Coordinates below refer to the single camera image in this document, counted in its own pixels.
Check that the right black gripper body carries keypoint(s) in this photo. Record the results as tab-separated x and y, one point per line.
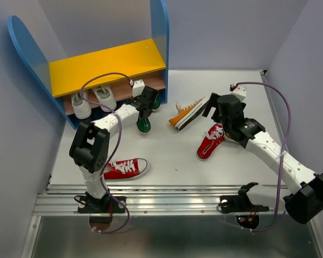
213	102

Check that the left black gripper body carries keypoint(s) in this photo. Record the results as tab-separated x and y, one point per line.
149	107

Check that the green sneaker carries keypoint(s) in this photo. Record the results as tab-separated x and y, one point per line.
156	105
143	126

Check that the red sneaker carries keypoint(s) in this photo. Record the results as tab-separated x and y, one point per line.
212	139
123	170

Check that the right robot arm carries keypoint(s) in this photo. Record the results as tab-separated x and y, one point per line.
302	198

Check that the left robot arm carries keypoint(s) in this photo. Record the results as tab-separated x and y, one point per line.
90	146

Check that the blue yellow shoe shelf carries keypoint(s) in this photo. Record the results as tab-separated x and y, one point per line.
145	59

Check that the orange sneaker under gripper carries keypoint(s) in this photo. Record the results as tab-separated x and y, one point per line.
228	138

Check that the white sneaker right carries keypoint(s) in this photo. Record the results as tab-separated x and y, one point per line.
105	97

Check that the white sneaker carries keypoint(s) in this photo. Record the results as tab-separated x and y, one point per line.
81	108
105	97

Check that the orange sneaker on side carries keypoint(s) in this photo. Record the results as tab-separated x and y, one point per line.
188	114

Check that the white sneaker left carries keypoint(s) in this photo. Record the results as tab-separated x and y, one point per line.
81	108

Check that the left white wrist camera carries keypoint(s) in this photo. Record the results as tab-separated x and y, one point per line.
137	88

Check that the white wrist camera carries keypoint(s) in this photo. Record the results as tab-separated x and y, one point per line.
137	88
238	91

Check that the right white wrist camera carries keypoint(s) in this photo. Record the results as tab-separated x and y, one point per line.
238	91

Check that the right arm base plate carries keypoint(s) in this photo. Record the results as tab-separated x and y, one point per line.
236	203

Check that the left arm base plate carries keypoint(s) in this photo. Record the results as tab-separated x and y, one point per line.
91	205

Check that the aluminium rail frame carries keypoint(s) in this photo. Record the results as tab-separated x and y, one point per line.
173	208

